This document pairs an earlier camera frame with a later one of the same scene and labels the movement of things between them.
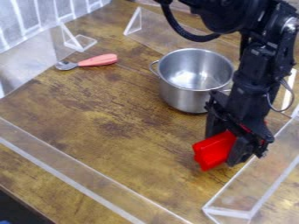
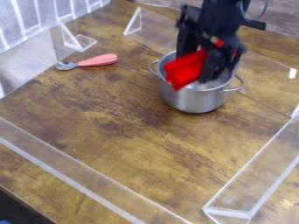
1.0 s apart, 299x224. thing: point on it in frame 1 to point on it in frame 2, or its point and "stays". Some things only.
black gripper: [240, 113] to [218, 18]
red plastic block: [212, 151] to [184, 68]
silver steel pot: [192, 73] stays
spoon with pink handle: [96, 60] stays
